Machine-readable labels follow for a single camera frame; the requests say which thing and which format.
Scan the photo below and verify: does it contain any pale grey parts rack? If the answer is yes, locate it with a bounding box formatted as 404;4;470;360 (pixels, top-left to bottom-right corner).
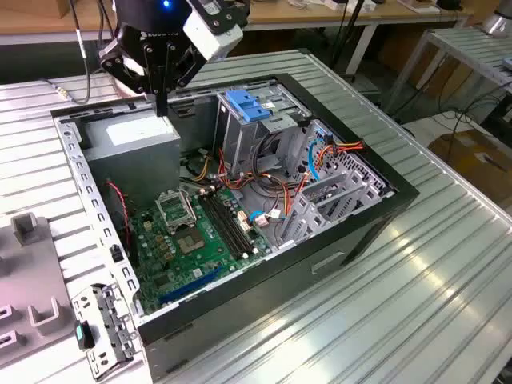
0;213;78;371

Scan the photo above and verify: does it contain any grey metal drive cage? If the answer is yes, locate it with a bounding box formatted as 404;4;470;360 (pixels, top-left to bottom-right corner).
213;86;314;179

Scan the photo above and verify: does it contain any blue expansion slot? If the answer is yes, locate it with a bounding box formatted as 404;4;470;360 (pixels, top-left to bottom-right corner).
158;266;225;307

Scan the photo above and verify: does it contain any small blue wire white plug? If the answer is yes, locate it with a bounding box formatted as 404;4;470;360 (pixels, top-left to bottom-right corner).
247;210;281;229

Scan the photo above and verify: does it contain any black case fan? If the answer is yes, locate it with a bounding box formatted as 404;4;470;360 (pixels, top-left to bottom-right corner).
99;178;139;269

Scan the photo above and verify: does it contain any blue plastic drive latch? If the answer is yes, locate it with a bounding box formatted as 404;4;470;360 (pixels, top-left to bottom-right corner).
225;88;274;124

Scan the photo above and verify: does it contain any large brown cardboard box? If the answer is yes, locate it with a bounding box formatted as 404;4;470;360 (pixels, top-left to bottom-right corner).
427;130;512;207

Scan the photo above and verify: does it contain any green motherboard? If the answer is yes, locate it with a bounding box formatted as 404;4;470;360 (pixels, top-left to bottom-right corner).
128;184;278;318

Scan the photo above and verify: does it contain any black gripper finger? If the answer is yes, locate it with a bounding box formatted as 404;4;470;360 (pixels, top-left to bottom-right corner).
161;41;206;117
98;38;163;117

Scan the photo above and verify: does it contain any orange yellow power wire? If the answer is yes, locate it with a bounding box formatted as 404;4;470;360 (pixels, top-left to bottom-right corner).
314;134;366;170

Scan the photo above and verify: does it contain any wooden desk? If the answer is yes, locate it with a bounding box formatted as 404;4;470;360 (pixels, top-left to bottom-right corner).
0;0;121;46
239;0;476;77

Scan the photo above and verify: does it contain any grey metal slot bracket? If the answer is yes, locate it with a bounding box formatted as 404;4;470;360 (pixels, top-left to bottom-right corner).
70;282;139;380

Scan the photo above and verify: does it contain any orange red wire bundle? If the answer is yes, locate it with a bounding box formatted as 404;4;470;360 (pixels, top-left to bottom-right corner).
215;147;311;219

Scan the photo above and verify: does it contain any grey metal disk bay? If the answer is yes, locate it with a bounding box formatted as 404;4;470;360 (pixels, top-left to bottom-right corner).
278;170;387;247

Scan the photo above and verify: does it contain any blue data wire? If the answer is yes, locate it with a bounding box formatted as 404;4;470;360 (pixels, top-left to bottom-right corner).
308;126;334;182

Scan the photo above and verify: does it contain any dangling robot cable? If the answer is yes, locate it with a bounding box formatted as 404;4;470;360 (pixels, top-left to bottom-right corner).
42;0;106;106

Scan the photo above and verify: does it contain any CPU socket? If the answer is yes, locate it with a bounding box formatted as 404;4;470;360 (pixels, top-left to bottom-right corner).
172;226;208;257

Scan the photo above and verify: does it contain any beige board connector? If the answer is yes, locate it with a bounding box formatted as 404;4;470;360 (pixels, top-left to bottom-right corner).
237;210;254;235

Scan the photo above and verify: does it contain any grey power supply unit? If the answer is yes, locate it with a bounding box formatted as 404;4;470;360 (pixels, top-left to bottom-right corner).
82;109;183;210

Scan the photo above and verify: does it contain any black teal latch clip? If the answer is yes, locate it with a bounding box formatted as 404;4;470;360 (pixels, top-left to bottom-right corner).
74;319;96;352

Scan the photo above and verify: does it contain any black RAM slot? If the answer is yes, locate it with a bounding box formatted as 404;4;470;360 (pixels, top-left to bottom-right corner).
199;193;242;259
205;192;247;258
210;190;253;255
215;189;259;254

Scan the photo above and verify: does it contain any metal socket cover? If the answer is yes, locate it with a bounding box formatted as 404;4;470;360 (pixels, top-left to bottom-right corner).
154;190;198;236

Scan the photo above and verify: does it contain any yellow black wire bundle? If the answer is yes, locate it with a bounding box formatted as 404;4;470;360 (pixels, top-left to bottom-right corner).
190;148;215;181

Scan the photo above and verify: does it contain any black open PC case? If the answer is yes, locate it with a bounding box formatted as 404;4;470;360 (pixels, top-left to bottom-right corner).
50;71;421;384

